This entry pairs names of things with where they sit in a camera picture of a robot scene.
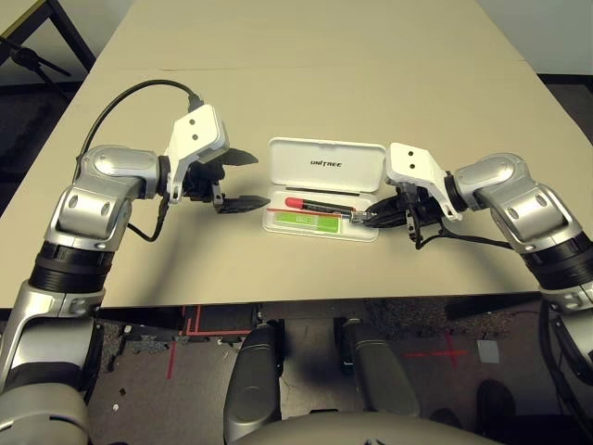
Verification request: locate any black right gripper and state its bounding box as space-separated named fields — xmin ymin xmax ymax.
xmin=363 ymin=183 xmax=446 ymax=242

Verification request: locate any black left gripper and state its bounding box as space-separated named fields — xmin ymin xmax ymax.
xmin=178 ymin=147 xmax=271 ymax=214

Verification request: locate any black marker with red cap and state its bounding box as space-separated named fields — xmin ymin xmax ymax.
xmin=284 ymin=197 xmax=358 ymax=219

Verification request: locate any green eraser box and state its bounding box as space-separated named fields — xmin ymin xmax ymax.
xmin=272 ymin=209 xmax=343 ymax=233

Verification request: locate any white plastic pencil case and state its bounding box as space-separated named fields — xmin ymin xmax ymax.
xmin=261 ymin=136 xmax=388 ymax=243

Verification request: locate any black table base bar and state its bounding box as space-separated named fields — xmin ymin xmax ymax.
xmin=447 ymin=296 xmax=541 ymax=321

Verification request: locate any red floor tape corner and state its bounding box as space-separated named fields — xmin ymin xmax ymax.
xmin=166 ymin=305 xmax=242 ymax=384

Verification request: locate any red floor tape cross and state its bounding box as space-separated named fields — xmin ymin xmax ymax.
xmin=402 ymin=333 xmax=469 ymax=370

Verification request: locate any grey right robot leg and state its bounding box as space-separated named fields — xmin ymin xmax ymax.
xmin=342 ymin=319 xmax=421 ymax=418

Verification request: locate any grey robot leg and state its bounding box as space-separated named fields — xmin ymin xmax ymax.
xmin=223 ymin=324 xmax=284 ymax=441
xmin=342 ymin=319 xmax=421 ymax=418

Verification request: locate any grey square floor sheet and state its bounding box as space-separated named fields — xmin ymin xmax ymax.
xmin=477 ymin=340 xmax=500 ymax=365

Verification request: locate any grey left robot leg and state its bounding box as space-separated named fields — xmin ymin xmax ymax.
xmin=223 ymin=324 xmax=284 ymax=441

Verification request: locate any small black shoe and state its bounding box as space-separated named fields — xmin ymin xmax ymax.
xmin=430 ymin=407 xmax=464 ymax=430

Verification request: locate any large black shoe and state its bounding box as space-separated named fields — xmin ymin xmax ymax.
xmin=476 ymin=378 xmax=518 ymax=432

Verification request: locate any grey robot torso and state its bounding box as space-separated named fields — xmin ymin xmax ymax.
xmin=235 ymin=412 xmax=501 ymax=445

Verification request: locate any black tripod stand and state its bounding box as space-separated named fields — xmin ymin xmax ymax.
xmin=0 ymin=34 xmax=73 ymax=98

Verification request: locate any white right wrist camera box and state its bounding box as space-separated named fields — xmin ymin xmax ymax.
xmin=384 ymin=142 xmax=464 ymax=223

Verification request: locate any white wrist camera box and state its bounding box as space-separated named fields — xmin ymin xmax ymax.
xmin=164 ymin=104 xmax=231 ymax=205
xmin=384 ymin=142 xmax=464 ymax=223

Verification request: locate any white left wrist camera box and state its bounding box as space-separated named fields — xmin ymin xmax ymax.
xmin=164 ymin=104 xmax=231 ymax=205

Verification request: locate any black metal table frame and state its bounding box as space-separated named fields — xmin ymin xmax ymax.
xmin=0 ymin=0 xmax=98 ymax=75

